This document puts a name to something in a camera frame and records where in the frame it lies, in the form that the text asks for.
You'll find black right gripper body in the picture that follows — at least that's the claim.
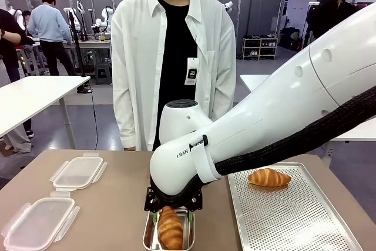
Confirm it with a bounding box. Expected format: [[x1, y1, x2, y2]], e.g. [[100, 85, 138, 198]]
[[143, 186, 204, 213]]

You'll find golden brown croissant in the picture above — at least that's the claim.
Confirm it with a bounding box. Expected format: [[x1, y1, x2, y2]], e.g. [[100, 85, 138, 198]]
[[157, 206, 184, 250], [248, 168, 292, 188]]

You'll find rectangular stainless steel container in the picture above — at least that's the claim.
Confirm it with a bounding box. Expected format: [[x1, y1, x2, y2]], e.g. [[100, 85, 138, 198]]
[[142, 208, 196, 251]]

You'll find clear plastic container lid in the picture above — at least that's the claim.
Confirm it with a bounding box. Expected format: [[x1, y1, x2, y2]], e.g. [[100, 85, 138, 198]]
[[49, 152, 108, 192], [0, 191, 81, 251]]

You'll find perforated metal baking tray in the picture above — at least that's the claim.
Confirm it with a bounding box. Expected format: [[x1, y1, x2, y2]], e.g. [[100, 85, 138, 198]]
[[227, 162, 365, 251]]

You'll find black white name badge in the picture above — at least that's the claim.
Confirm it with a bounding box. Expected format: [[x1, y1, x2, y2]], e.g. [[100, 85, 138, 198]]
[[184, 57, 200, 86]]

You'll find person in white shirt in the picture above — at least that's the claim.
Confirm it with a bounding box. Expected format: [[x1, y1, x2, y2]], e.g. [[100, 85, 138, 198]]
[[111, 0, 237, 152]]

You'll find grey plastic step stool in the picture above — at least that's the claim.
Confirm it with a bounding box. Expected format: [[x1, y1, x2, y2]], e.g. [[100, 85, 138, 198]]
[[94, 63, 113, 85]]

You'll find white shoe rack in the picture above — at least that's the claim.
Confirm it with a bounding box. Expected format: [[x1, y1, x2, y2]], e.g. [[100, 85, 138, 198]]
[[241, 36, 279, 61]]

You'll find white table with metal leg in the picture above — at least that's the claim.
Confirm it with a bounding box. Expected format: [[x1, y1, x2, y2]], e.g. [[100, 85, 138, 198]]
[[0, 75, 92, 149]]

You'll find black tripod stand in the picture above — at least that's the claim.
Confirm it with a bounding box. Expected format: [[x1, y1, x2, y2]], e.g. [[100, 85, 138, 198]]
[[66, 9, 93, 93]]

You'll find person in black top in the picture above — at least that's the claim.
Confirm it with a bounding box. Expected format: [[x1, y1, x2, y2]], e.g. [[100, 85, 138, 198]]
[[0, 8, 35, 154]]

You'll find person in blue shirt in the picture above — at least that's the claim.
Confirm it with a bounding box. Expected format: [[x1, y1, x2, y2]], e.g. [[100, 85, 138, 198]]
[[27, 0, 92, 94]]

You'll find person in black jacket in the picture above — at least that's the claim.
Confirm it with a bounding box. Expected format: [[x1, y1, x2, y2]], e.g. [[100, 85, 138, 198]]
[[310, 0, 364, 41]]

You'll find white velcro strap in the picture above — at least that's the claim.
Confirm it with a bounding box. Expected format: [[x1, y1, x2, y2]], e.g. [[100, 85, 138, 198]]
[[189, 138, 222, 184]]

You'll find black braided cable sleeve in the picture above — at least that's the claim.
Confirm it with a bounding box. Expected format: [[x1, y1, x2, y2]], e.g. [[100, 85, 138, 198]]
[[151, 86, 376, 208]]

